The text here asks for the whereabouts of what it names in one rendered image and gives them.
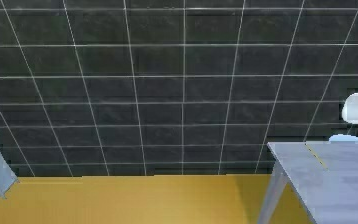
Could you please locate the grey table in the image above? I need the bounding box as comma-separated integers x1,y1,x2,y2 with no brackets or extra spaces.
256,140,358,224

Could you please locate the white chair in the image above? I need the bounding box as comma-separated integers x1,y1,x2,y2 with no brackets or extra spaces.
328,92,358,144

